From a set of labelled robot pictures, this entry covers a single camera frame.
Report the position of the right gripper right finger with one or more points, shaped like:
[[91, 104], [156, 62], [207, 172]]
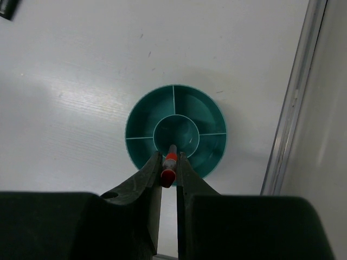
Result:
[[198, 231]]

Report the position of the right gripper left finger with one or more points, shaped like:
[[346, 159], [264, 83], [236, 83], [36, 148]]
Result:
[[136, 203]]

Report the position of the red gel pen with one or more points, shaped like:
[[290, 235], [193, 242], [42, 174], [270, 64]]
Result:
[[168, 174]]

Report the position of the pink black highlighter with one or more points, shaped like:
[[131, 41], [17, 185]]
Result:
[[8, 8]]

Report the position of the teal round divided organizer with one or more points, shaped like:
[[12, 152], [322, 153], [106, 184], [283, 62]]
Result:
[[177, 115]]

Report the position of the aluminium front rail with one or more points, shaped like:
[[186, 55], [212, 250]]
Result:
[[299, 76]]

